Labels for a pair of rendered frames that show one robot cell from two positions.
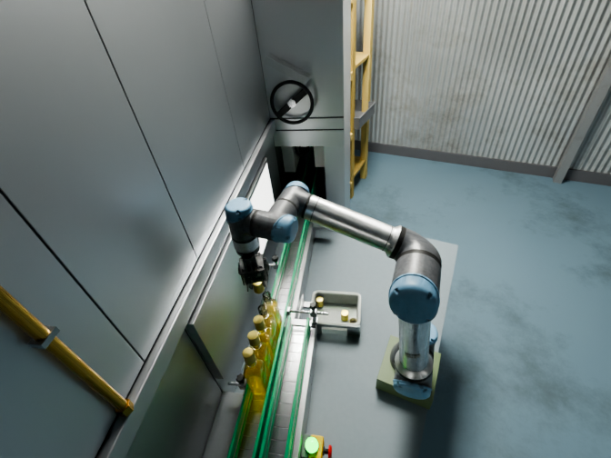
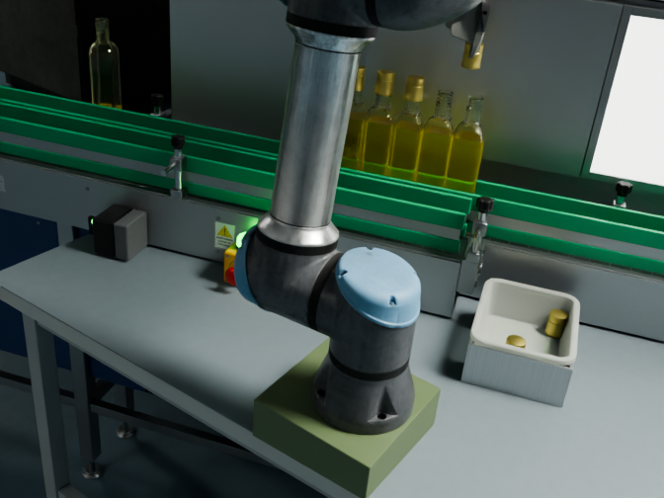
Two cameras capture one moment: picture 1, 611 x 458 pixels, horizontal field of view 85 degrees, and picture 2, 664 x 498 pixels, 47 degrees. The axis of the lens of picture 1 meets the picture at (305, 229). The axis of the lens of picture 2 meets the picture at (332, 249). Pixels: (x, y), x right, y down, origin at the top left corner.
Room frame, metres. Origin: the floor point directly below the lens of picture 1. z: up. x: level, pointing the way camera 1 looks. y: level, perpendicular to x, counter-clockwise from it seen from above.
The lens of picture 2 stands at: (0.58, -1.24, 1.55)
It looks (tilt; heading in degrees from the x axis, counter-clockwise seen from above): 29 degrees down; 93
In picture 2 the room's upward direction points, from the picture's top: 5 degrees clockwise
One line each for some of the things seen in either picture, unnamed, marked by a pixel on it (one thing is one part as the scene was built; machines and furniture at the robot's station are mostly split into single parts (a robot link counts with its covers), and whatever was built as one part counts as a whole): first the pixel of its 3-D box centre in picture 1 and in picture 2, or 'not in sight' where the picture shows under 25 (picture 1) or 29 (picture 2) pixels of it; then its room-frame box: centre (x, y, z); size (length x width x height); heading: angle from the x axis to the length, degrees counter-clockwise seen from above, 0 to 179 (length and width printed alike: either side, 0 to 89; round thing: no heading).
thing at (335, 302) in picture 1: (335, 312); (523, 336); (0.88, -0.09, 0.80); 0.22 x 0.17 x 0.09; 77
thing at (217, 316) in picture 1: (245, 250); (590, 92); (0.98, 0.25, 1.15); 0.90 x 0.03 x 0.34; 167
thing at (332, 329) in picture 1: (329, 313); (523, 332); (0.88, -0.07, 0.79); 0.27 x 0.17 x 0.08; 77
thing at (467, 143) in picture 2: (272, 318); (462, 173); (0.76, 0.17, 0.99); 0.06 x 0.06 x 0.21; 77
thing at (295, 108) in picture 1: (292, 102); not in sight; (1.62, -0.01, 1.49); 0.21 x 0.05 x 0.21; 77
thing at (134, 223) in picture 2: not in sight; (120, 232); (0.08, 0.12, 0.79); 0.08 x 0.08 x 0.08; 77
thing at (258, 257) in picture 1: (251, 261); not in sight; (0.71, 0.18, 1.37); 0.09 x 0.08 x 0.12; 7
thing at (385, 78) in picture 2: (254, 338); (385, 82); (0.58, 0.20, 1.14); 0.04 x 0.04 x 0.04
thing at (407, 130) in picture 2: (266, 346); (404, 162); (0.64, 0.19, 0.99); 0.06 x 0.06 x 0.21; 76
